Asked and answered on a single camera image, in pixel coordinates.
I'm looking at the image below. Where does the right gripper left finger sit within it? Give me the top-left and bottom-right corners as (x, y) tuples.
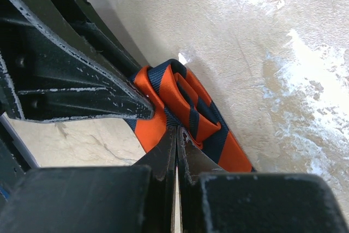
(1, 127), (177, 232)

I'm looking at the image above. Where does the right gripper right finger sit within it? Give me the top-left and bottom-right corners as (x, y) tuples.
(177, 128), (348, 232)

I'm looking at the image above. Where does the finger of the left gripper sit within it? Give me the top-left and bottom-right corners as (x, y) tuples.
(1, 0), (154, 121)
(51, 0), (141, 76)

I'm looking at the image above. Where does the orange navy striped tie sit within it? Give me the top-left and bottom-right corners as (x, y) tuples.
(126, 59), (255, 172)

